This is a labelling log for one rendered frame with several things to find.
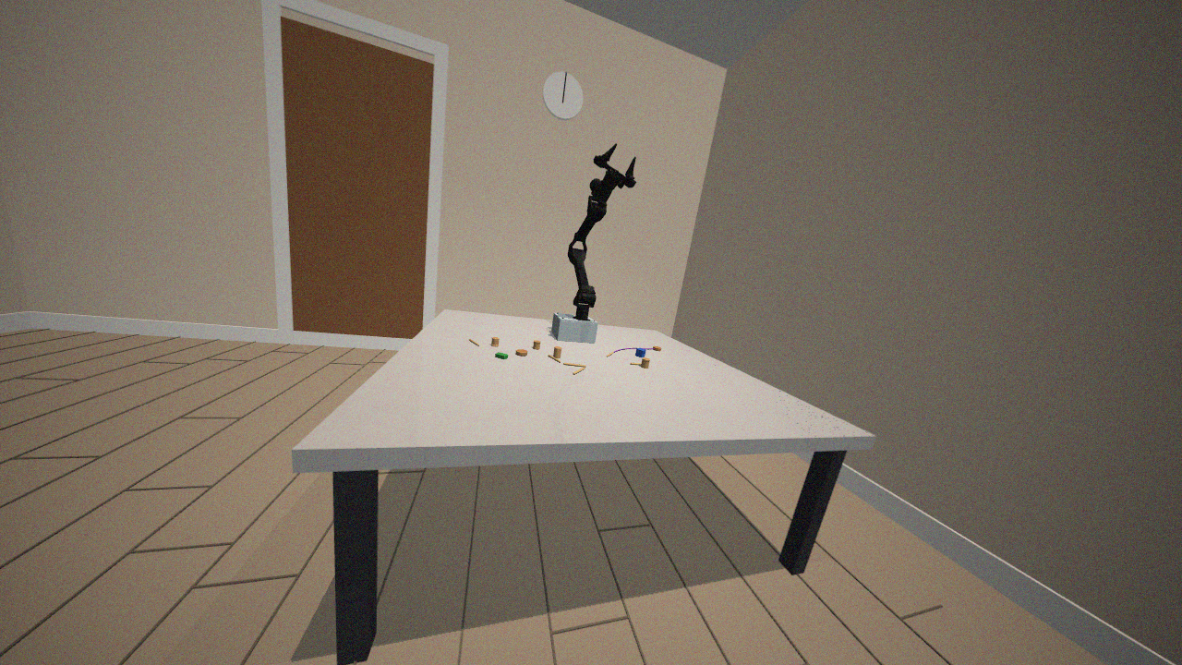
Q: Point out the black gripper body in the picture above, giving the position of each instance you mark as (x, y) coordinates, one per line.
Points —
(612, 176)

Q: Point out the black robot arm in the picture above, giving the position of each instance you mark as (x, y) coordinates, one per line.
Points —
(595, 212)

